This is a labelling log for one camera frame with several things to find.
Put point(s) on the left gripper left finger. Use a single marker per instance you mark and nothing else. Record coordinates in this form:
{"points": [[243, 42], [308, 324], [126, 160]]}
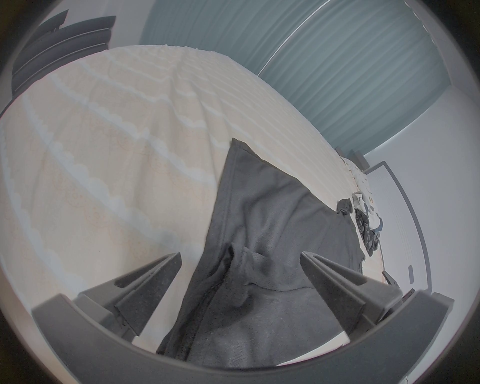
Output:
{"points": [[146, 296]]}

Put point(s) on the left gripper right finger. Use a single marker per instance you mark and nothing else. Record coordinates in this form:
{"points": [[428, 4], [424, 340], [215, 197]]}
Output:
{"points": [[348, 300]]}

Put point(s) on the black T-shirt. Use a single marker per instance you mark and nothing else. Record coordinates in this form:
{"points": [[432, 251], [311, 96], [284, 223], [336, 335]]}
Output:
{"points": [[262, 225]]}

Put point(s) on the pile of clothes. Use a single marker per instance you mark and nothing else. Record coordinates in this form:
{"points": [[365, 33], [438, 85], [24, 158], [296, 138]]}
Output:
{"points": [[369, 232]]}

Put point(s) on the bed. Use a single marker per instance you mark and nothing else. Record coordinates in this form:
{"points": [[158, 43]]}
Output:
{"points": [[112, 150]]}

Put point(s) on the white printed pillow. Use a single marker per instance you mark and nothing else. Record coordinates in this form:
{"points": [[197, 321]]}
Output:
{"points": [[360, 180]]}

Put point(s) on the grey bedside table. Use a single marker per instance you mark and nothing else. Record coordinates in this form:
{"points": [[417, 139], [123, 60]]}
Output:
{"points": [[358, 159]]}

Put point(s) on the blue-green curtain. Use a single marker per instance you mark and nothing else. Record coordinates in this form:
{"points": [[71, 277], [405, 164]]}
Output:
{"points": [[225, 30], [356, 75]]}

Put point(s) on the black chest of drawers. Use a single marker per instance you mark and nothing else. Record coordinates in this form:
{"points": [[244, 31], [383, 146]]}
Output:
{"points": [[63, 48]]}

